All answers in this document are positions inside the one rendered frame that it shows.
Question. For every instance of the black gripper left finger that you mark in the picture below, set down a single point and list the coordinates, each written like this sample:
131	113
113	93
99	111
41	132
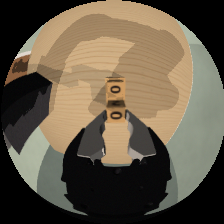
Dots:
87	146

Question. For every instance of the tan wooden cube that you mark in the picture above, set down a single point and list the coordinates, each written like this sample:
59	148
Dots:
116	110
115	88

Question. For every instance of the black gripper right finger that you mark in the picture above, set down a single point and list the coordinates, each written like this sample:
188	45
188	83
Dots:
145	145

